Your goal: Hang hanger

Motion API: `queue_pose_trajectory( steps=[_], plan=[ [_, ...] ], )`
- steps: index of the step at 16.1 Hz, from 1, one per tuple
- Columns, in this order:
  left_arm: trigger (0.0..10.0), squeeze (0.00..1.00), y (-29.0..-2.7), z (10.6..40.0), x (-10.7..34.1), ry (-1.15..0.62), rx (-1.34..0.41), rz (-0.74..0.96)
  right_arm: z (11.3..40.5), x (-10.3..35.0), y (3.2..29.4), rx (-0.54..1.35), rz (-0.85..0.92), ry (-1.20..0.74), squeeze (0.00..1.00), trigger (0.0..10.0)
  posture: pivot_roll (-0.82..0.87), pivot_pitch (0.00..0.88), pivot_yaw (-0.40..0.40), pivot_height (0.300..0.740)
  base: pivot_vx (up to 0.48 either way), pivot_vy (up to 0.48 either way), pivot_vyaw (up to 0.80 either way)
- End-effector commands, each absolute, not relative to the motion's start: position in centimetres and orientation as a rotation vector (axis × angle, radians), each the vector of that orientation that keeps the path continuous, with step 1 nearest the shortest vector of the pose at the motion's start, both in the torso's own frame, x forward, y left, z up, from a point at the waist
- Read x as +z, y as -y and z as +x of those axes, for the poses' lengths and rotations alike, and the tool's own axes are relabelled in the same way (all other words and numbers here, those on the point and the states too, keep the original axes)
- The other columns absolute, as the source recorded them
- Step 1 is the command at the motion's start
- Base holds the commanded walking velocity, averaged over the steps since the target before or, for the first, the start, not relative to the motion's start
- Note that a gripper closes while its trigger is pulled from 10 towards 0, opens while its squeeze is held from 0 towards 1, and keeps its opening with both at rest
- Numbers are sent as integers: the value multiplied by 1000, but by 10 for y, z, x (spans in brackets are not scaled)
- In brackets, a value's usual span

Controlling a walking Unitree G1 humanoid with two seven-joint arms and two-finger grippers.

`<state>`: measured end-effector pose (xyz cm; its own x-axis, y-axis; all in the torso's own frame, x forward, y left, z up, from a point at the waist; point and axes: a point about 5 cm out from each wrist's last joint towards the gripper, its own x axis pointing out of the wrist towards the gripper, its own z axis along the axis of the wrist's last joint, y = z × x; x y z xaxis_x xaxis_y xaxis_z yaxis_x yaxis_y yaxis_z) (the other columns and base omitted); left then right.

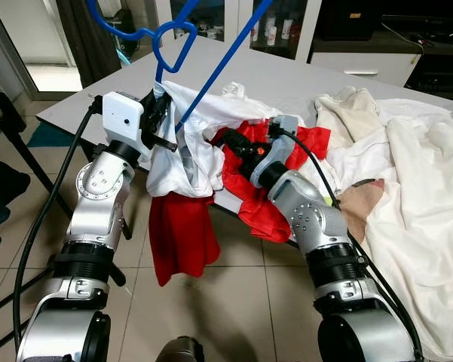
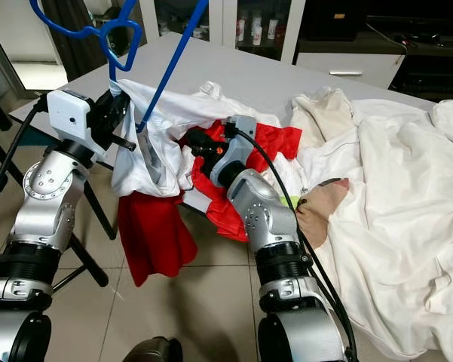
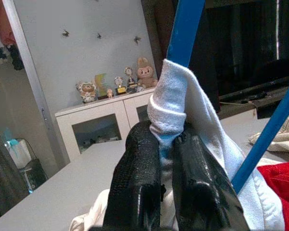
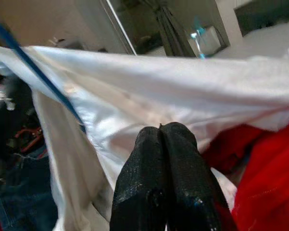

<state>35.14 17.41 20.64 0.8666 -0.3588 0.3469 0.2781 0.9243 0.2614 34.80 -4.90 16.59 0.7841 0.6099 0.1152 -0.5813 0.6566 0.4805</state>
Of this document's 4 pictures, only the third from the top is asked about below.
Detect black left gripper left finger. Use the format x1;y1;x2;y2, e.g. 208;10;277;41
103;120;164;231

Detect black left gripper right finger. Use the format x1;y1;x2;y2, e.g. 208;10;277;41
172;131;250;231

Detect white T-shirt red black print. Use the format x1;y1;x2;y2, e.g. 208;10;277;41
69;59;286;231

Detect red polo shirt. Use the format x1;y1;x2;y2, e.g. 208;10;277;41
256;160;289;231

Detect blue plastic hanger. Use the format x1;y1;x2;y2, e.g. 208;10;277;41
167;0;289;195

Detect white table black legs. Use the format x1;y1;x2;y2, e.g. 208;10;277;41
0;109;289;231

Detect white glass door cabinet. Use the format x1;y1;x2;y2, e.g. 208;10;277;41
55;88;157;162

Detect small trophy black base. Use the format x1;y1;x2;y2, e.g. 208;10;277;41
114;76;127;95

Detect cream crumpled garment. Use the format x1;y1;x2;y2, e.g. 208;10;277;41
249;110;289;154

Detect yellow green standing card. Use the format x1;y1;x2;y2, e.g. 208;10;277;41
94;73;109;100

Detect beige plush toy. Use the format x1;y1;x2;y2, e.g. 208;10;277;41
75;81;98;103

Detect silver trophy figure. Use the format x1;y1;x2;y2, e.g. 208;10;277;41
124;66;139;93

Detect small black bin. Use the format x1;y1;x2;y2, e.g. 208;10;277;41
19;160;49;192

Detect brown teddy bear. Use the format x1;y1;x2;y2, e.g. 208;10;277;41
136;57;159;89

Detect grey curtain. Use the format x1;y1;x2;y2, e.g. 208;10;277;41
0;122;31;218

